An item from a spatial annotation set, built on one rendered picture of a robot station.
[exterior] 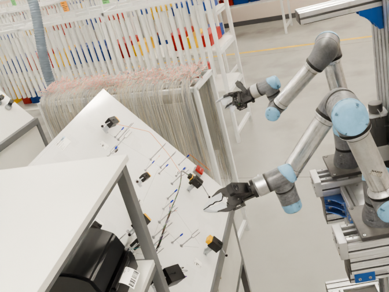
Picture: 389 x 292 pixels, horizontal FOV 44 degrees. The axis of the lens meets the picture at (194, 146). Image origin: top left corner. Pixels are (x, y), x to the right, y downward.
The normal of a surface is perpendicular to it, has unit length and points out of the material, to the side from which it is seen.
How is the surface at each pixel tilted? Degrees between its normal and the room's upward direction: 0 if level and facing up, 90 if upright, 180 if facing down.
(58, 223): 0
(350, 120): 83
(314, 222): 0
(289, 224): 0
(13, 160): 90
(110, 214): 53
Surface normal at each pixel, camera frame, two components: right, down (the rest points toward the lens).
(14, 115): 0.55, -0.59
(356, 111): -0.09, 0.33
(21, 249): -0.24, -0.87
